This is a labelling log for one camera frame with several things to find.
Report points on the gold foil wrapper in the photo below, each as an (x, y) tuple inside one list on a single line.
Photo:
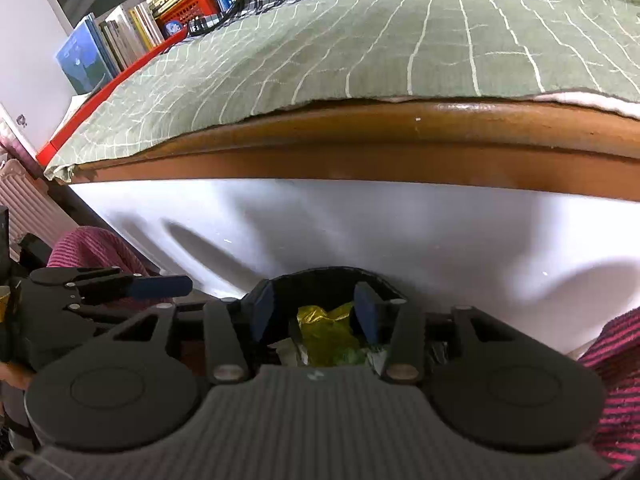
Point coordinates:
[(320, 316)]

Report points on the green checked blanket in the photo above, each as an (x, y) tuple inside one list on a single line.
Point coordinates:
[(300, 50)]

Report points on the large blue book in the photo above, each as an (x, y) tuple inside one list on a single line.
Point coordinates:
[(80, 60)]

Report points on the person's right leg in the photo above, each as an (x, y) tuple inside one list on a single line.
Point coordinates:
[(620, 390)]

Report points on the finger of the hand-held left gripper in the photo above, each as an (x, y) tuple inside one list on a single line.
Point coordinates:
[(160, 286)]

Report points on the person's leg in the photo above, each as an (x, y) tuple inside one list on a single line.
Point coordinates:
[(95, 250), (620, 390)]

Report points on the white paper scrap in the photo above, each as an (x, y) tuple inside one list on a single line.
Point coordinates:
[(287, 352)]

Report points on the person's left leg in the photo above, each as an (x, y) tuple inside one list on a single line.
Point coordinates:
[(95, 250)]

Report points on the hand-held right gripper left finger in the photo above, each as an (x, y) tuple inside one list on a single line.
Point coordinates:
[(261, 310)]

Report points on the black trash bin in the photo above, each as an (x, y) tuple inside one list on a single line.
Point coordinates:
[(325, 275)]

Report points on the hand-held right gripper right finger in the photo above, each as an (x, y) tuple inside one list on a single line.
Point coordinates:
[(367, 315)]

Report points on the row of thin upright books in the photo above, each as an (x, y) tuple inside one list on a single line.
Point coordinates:
[(130, 35)]

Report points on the white radiator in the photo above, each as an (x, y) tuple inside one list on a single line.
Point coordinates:
[(30, 205)]

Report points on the red plastic basket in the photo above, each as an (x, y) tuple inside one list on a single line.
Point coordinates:
[(197, 7)]

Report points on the wooden bed frame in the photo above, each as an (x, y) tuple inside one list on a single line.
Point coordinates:
[(350, 155)]

